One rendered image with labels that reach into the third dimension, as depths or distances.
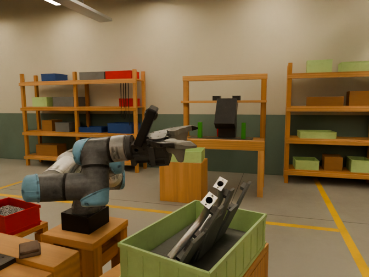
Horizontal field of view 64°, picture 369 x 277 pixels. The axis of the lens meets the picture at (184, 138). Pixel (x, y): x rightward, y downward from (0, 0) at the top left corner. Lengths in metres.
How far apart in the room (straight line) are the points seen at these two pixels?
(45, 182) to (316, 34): 6.04
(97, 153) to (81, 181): 0.08
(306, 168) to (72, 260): 5.05
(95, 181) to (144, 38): 6.34
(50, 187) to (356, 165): 5.61
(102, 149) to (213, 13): 6.01
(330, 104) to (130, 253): 5.06
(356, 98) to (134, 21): 4.77
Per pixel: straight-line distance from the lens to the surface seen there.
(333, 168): 6.02
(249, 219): 1.61
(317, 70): 5.85
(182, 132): 0.87
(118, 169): 1.21
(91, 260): 1.61
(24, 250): 1.42
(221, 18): 6.65
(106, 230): 1.69
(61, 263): 1.34
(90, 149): 0.86
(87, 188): 0.84
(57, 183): 0.85
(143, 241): 1.39
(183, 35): 6.76
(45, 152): 7.90
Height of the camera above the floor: 1.51
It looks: 7 degrees down
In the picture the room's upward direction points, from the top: straight up
